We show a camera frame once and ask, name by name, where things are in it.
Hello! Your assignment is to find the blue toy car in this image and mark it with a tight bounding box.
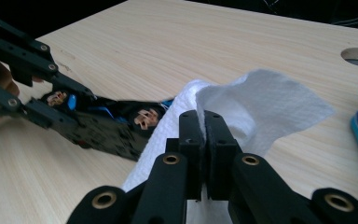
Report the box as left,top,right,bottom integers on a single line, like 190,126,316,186
39,89,175,162

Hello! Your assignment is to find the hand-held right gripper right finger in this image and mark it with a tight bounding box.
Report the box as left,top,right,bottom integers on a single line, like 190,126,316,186
203,109,243,202

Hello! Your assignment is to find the white wet wipe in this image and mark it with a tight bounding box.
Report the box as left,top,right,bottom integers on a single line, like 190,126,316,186
120,68,337,224

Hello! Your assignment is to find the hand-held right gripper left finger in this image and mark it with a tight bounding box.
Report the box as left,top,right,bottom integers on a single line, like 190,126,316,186
165,108,207,202

